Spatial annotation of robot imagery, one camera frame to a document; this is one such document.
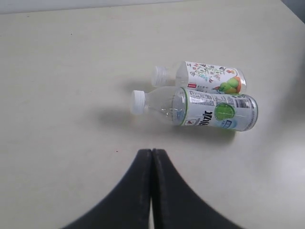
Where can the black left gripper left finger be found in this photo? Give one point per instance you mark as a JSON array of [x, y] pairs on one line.
[[127, 206]]

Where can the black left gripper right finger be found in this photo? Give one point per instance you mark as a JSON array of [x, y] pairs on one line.
[[175, 205]]

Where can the clear bottle green lime label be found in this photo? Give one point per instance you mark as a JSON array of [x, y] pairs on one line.
[[180, 106]]

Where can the clear bottle floral pear label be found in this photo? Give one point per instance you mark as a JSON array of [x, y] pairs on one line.
[[203, 77]]

